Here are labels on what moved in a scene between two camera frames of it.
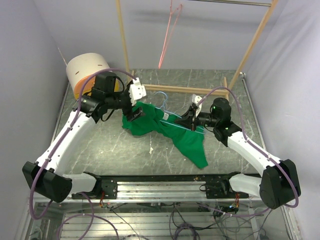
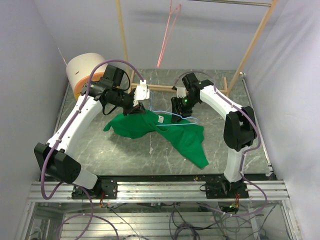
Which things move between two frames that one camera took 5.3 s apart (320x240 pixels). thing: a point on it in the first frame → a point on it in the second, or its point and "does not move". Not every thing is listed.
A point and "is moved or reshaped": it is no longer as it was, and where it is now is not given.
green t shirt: x=157 y=122 is moved or reshaped
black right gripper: x=186 y=120 → x=177 y=108
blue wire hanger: x=162 y=107 is moved or reshaped
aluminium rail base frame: x=198 y=206 does not move
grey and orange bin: x=82 y=67 does not move
